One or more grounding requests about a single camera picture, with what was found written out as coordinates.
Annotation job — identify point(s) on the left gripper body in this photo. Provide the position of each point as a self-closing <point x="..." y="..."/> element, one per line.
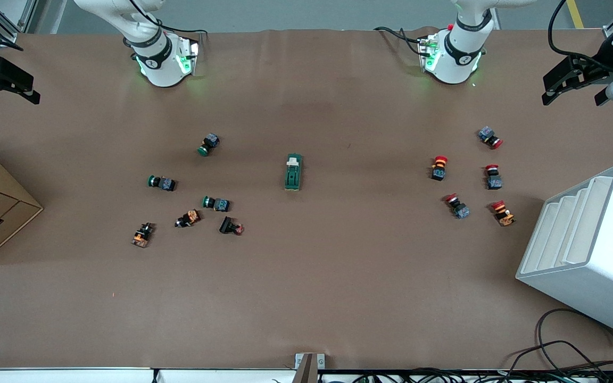
<point x="599" y="69"/>

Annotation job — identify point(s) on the green load switch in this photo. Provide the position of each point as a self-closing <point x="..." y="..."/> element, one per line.
<point x="292" y="174"/>

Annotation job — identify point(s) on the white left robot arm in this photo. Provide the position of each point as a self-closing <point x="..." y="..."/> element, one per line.
<point x="461" y="58"/>

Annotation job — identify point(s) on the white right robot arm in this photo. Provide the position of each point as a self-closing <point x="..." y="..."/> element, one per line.
<point x="163" y="64"/>

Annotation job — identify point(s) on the red button blue block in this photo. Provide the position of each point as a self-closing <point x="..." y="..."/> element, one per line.
<point x="460" y="209"/>
<point x="494" y="182"/>
<point x="487" y="134"/>

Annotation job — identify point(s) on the red emergency stop orange block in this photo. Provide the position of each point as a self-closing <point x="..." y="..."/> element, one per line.
<point x="439" y="171"/>
<point x="503" y="215"/>

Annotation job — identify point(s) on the green mushroom push button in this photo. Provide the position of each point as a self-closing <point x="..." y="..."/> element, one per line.
<point x="209" y="142"/>
<point x="220" y="204"/>
<point x="165" y="184"/>

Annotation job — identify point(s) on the white slotted storage rack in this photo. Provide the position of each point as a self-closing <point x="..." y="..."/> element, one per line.
<point x="599" y="266"/>

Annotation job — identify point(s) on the black orange selector switch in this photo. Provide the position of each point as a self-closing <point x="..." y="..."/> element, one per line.
<point x="189" y="217"/>
<point x="142" y="235"/>

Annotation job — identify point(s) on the black red switch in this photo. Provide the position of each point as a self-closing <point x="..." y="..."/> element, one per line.
<point x="228" y="225"/>

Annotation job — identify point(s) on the grey metal table bracket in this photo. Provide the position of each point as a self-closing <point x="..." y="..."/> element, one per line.
<point x="309" y="367"/>

